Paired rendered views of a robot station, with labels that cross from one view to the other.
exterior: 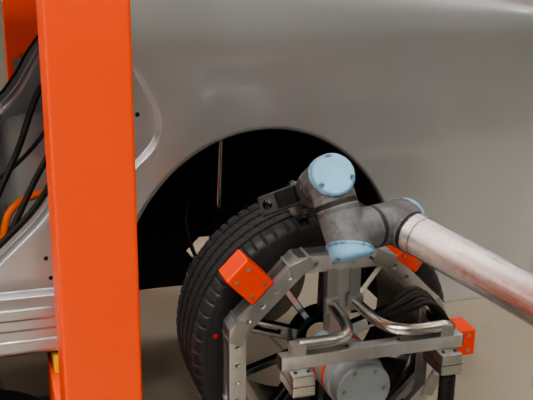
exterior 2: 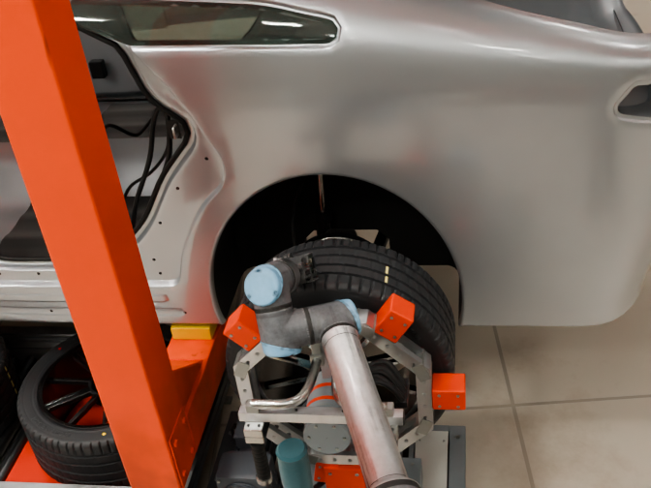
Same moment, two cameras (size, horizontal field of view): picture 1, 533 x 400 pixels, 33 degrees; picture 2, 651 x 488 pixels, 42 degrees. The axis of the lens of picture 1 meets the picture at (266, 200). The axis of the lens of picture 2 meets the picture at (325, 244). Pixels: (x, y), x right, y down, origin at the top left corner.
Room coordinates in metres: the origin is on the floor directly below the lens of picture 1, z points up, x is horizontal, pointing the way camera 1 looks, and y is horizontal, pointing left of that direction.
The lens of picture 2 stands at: (0.44, -1.05, 2.51)
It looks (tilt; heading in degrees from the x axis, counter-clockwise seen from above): 34 degrees down; 30
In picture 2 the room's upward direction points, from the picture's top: 7 degrees counter-clockwise
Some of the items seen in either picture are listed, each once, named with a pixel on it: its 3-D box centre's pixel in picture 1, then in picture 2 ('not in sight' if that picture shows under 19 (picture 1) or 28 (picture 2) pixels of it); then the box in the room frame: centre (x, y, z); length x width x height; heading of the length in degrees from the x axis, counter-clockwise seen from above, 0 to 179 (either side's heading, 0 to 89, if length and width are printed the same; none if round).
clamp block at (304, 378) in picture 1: (297, 375); (257, 424); (1.69, -0.07, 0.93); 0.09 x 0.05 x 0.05; 18
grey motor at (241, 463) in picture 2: not in sight; (259, 463); (2.06, 0.25, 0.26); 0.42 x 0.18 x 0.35; 18
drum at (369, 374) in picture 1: (346, 368); (331, 409); (1.87, -0.19, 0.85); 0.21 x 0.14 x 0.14; 18
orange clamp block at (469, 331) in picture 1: (451, 337); (449, 391); (2.04, -0.47, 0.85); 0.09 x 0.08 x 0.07; 108
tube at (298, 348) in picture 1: (316, 310); (284, 372); (1.79, -0.11, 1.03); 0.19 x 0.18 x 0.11; 18
